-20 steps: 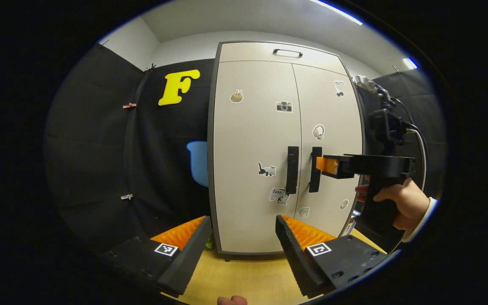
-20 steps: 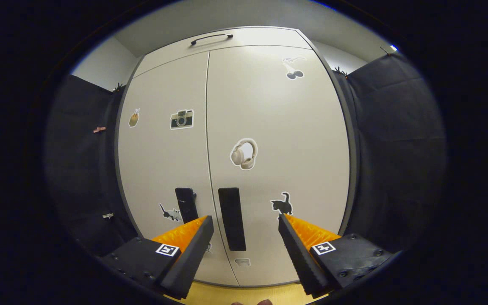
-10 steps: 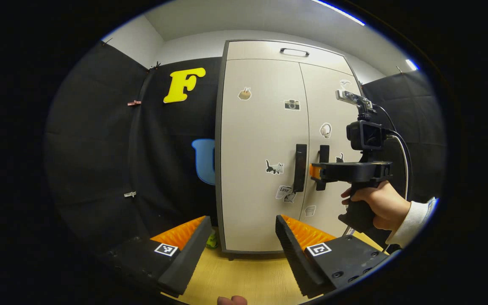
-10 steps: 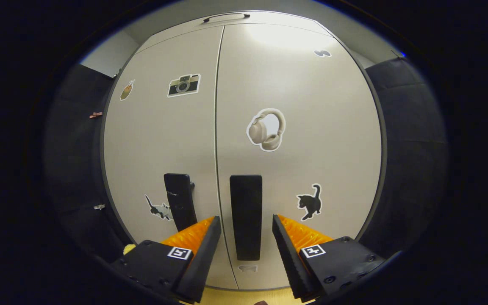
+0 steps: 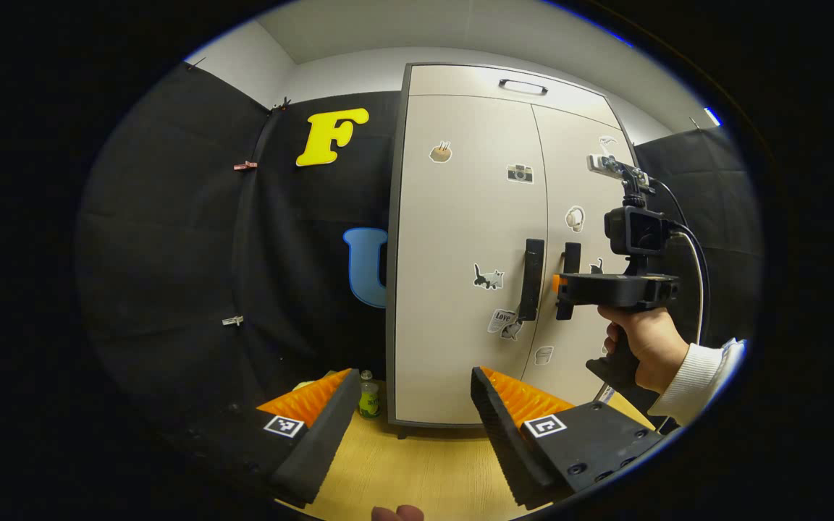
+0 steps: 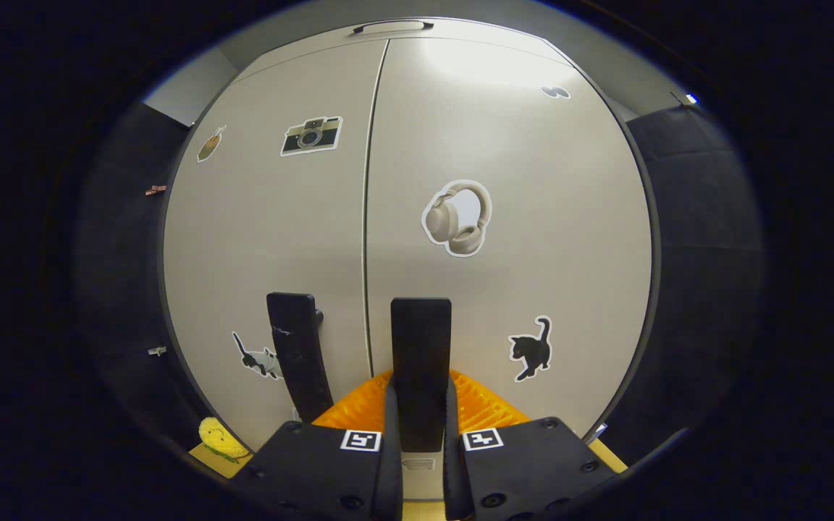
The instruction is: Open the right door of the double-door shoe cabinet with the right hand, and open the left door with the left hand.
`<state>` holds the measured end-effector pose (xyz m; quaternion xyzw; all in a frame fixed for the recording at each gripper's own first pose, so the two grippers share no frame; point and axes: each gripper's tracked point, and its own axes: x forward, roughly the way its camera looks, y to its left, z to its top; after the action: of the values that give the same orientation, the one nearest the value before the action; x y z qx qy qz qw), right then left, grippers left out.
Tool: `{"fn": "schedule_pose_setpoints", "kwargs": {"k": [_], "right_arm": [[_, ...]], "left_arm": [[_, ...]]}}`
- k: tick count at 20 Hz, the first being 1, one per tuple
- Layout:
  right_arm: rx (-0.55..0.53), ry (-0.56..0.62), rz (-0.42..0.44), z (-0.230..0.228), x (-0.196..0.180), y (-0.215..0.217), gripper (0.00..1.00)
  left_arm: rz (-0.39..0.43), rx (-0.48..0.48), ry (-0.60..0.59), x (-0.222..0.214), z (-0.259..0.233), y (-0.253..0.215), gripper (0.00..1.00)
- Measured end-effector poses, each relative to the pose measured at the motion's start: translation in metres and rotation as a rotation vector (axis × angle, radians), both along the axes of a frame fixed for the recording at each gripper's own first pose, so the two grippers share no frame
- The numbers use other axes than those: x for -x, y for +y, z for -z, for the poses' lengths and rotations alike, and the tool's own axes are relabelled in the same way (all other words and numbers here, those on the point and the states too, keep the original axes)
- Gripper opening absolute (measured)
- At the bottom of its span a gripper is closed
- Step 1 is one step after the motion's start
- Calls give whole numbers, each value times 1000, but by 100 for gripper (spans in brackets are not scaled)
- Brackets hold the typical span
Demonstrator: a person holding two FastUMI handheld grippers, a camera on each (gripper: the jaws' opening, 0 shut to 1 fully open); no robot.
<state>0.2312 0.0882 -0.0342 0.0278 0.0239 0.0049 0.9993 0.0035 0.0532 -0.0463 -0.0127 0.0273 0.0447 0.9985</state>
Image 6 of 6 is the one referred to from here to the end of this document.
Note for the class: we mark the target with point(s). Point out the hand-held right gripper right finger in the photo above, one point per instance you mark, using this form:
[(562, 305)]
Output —
[(453, 470)]

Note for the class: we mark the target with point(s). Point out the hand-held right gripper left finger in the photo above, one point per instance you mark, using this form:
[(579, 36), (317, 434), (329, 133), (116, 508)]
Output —
[(392, 470)]

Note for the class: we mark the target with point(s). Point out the cabinet door with camera sticker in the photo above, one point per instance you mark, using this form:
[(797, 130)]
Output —
[(279, 239)]

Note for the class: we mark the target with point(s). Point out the cabinet door with headphones sticker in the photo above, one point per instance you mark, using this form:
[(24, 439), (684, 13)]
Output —
[(569, 217)]

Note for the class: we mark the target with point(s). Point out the white double-door shoe cabinet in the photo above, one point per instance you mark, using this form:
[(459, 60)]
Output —
[(655, 260)]

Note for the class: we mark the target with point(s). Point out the white cabinet drawer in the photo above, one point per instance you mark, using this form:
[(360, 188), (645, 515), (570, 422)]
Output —
[(475, 34)]

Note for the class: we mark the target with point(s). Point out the upright book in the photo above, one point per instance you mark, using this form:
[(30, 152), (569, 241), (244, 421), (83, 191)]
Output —
[(596, 432)]

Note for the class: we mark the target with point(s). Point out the yellow plush toy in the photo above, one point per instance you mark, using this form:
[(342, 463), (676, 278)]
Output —
[(221, 438)]

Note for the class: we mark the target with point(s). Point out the red clip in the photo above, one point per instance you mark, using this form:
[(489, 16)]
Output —
[(156, 190)]

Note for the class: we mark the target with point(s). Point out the black clip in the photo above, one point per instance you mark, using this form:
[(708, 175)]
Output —
[(677, 97)]

